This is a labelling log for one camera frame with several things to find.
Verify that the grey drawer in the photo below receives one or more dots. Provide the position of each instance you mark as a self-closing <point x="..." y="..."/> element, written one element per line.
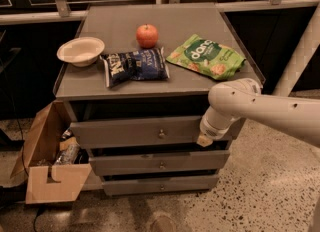
<point x="159" y="162"/>
<point x="159" y="185"/>
<point x="136" y="132"/>

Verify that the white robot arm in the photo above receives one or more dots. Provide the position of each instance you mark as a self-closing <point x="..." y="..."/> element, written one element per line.
<point x="271" y="181"/>

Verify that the dark blue chip bag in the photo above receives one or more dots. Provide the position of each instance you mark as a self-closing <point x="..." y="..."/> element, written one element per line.
<point x="140" y="65"/>

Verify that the grey drawer cabinet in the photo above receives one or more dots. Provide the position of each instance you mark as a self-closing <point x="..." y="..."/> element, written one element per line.
<point x="138" y="116"/>

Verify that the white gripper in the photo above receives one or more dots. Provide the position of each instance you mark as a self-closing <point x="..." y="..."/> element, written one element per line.
<point x="211" y="131"/>

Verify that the brown cardboard box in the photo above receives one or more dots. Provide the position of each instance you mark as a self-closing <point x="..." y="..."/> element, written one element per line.
<point x="46" y="182"/>

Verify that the grey top drawer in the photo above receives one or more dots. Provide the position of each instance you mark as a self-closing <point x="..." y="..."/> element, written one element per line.
<point x="136" y="132"/>

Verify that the red apple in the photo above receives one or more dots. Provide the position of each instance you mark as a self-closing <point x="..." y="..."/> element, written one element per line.
<point x="147" y="35"/>

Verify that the white paper bowl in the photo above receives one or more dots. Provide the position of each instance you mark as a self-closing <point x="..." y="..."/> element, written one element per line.
<point x="81" y="52"/>

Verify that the green snack bag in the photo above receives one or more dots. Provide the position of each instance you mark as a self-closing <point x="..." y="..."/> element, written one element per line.
<point x="207" y="57"/>

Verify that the grey middle drawer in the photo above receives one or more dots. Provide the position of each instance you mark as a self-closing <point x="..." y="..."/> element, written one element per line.
<point x="159" y="162"/>

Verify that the grey bottom drawer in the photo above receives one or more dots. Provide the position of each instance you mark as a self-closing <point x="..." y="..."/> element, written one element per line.
<point x="159" y="185"/>

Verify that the metal window railing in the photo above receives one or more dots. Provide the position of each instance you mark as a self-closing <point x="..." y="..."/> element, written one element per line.
<point x="160" y="2"/>

